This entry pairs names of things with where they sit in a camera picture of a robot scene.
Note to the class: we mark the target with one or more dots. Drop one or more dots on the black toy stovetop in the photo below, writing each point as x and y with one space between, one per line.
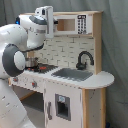
41 68

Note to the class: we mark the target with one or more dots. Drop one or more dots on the red oven knob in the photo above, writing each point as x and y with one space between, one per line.
34 84
15 79

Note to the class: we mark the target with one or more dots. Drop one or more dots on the right red oven knob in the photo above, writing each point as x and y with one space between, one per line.
34 84

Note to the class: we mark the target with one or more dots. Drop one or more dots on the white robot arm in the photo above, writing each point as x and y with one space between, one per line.
26 35

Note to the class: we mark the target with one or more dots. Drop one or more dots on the left red oven knob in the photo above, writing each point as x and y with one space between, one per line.
15 79

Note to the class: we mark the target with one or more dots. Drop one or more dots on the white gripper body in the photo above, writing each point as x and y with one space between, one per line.
45 11

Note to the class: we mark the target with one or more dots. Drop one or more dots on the wooden toy kitchen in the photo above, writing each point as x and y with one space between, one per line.
74 32

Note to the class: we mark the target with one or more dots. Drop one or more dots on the white microwave door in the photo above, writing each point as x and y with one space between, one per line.
49 18

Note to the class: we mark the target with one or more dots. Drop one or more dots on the white cabinet door with dispenser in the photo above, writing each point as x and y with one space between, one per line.
63 105

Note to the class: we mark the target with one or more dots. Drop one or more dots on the small metal pot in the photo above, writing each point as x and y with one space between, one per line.
31 62

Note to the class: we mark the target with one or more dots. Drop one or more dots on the black toy faucet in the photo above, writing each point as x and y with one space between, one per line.
80 65

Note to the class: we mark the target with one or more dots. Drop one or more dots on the grey toy sink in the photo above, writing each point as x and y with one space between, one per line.
72 74

